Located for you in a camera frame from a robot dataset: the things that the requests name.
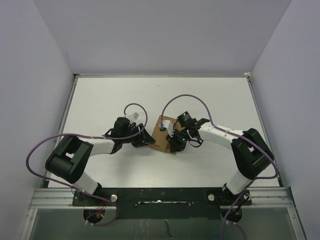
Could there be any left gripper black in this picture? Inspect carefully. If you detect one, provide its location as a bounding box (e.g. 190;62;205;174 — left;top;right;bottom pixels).
121;123;155;148

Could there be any brown cardboard box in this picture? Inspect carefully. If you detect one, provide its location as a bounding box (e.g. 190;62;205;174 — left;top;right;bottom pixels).
148;115;175;155

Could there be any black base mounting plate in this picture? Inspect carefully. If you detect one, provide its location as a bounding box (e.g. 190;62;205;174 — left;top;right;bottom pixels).
72;187;252;220

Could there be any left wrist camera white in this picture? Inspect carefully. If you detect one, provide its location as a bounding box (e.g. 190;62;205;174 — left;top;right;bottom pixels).
125;112;140;122

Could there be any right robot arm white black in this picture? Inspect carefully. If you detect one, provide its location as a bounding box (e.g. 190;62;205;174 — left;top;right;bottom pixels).
159;111;275;205

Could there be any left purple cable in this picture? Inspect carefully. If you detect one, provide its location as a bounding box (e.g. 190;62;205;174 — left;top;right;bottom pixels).
25;102;149;228

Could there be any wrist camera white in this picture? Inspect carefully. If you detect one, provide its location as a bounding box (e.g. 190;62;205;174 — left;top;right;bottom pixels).
125;112;140;122
159;120;178;140

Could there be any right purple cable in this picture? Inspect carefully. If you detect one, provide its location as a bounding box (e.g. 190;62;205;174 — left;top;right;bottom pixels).
160;93;279;240

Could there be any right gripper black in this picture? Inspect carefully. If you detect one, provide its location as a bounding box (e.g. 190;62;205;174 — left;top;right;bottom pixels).
166;127;191;153

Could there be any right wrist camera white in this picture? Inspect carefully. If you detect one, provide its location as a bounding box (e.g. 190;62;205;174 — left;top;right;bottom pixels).
159;120;178;140

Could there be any purple cable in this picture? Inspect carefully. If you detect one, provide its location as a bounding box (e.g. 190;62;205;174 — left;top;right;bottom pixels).
160;93;279;240
25;102;149;228

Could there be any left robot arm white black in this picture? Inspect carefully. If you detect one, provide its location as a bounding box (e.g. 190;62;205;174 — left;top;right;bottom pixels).
45;116;156;206

